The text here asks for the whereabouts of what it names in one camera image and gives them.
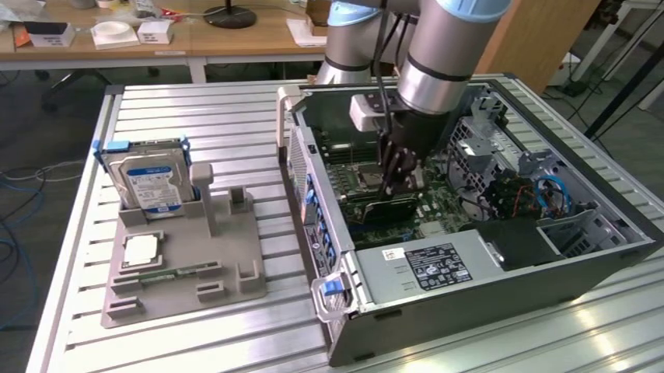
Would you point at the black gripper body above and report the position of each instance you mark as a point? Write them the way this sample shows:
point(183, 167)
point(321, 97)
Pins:
point(422, 132)

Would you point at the green NVIDIA graphics card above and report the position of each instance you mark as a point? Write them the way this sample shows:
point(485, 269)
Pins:
point(389, 211)

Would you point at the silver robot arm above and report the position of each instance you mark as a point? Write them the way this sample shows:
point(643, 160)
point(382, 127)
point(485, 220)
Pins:
point(441, 58)

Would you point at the CPU socket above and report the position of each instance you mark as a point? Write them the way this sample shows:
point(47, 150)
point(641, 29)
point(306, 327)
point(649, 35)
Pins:
point(369, 176)

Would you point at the green motherboard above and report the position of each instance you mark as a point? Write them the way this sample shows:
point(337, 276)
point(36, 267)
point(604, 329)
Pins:
point(441, 206)

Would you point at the silver chipset heat sink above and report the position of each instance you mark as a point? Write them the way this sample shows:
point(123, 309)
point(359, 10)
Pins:
point(432, 230)

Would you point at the grey power supply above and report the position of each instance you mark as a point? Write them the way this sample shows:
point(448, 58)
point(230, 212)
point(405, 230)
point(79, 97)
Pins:
point(384, 272)

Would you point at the flat white box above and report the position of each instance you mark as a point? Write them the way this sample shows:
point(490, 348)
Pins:
point(306, 37)

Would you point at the wooden cabinet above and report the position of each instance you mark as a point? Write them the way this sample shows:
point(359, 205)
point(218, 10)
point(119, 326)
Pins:
point(544, 39)

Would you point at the open black PC case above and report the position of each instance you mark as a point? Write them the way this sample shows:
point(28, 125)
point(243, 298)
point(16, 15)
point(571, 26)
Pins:
point(466, 311)

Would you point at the wooden desk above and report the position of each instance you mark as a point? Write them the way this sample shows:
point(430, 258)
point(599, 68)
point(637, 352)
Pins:
point(233, 42)

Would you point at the black round lamp base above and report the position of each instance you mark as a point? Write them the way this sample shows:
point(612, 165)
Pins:
point(230, 17)

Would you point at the hard disk with blue caddy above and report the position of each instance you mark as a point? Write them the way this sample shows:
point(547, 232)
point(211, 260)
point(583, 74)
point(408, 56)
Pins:
point(150, 186)

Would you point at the green RAM stick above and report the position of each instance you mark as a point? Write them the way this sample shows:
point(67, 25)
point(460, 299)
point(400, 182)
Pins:
point(166, 272)

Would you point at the grey parts rack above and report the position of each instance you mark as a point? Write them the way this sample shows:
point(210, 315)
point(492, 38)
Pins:
point(176, 295)

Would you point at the silver CPU chip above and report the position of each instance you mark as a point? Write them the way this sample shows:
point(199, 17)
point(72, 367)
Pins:
point(140, 250)

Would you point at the small white printed box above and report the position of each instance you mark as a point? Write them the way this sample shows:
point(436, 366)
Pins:
point(154, 33)

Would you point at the white box with round tape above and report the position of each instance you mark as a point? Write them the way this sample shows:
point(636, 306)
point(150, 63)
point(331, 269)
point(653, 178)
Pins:
point(114, 37)

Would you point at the black office chair base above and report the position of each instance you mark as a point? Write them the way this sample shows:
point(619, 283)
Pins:
point(78, 79)

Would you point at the white box with black top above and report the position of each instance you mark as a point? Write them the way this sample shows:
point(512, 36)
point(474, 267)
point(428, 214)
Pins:
point(51, 35)

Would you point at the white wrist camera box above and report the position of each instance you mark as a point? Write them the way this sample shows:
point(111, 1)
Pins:
point(365, 112)

